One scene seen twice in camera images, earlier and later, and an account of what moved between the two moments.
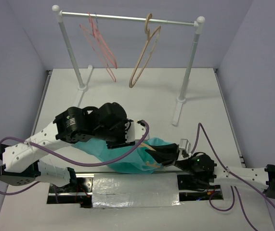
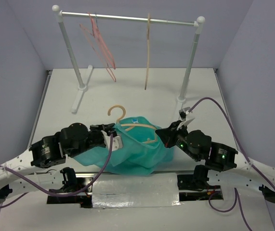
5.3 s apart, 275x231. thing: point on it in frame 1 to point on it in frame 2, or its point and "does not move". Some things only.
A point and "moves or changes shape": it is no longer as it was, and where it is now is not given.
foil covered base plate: (133, 189) does not move
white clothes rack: (82, 89) does not move
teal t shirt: (142, 162) moves or changes shape
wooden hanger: (148, 147) moves or changes shape
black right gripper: (165, 153) to (166, 133)
